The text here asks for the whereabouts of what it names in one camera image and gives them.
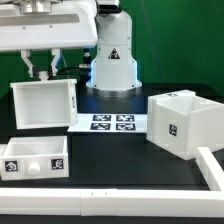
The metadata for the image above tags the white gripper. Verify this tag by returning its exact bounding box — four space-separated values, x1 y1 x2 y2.
0 0 98 77

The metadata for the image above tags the white drawer with knob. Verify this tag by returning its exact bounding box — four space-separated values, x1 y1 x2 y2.
0 136 69 181

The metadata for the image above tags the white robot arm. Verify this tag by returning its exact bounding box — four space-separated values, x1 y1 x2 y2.
0 0 142 96

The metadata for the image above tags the white drawer cabinet box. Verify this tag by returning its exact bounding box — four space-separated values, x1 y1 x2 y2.
146 90 224 160

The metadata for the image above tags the white fiducial marker sheet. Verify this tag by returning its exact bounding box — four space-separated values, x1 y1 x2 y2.
68 113 147 133

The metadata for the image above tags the black base cable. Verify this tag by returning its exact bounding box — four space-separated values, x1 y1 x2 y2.
49 64 92 80

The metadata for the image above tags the white front rail barrier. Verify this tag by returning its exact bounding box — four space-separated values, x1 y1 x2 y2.
0 188 224 218

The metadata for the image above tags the white rail barrier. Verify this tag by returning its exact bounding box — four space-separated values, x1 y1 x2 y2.
196 147 224 192
0 188 224 218

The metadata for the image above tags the white right rail barrier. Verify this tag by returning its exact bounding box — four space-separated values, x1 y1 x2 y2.
196 147 224 192

